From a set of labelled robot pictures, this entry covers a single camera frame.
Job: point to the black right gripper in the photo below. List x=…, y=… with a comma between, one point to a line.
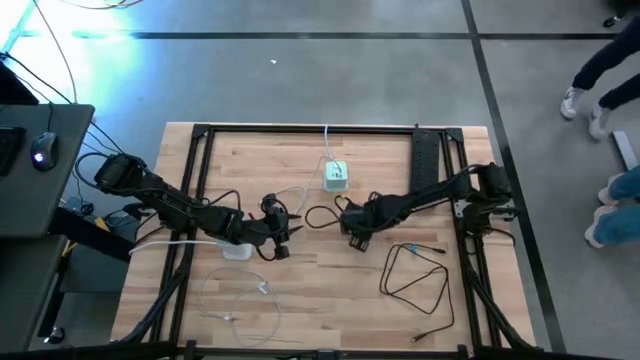
x=357, y=217

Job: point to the black desk leg beam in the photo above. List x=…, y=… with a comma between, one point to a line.
x=95, y=235

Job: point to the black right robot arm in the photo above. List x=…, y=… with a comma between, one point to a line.
x=430, y=192

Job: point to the black computer mouse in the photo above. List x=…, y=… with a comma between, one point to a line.
x=44, y=150

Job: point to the black chair base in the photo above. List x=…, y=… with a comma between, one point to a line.
x=609, y=21

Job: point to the mint green power cube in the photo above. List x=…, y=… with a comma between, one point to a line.
x=335, y=182

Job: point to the person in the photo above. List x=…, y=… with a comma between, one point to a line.
x=620, y=220
x=607, y=60

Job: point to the grey metal bar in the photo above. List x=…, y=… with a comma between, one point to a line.
x=625, y=150

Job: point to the black keyboard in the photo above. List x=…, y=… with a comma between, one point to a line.
x=10, y=150

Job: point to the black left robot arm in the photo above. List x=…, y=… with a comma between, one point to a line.
x=170, y=202

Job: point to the white power strip tower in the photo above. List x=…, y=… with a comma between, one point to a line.
x=237, y=251

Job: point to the black caster wheel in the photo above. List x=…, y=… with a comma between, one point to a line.
x=55, y=336

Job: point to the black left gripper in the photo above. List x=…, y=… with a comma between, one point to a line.
x=267, y=227

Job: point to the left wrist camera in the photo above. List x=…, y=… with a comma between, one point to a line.
x=282, y=251

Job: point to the black desk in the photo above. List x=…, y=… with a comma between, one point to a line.
x=30, y=200

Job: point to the long black power strip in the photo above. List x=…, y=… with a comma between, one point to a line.
x=425, y=160

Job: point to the black monitor corner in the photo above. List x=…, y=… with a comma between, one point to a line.
x=12, y=90

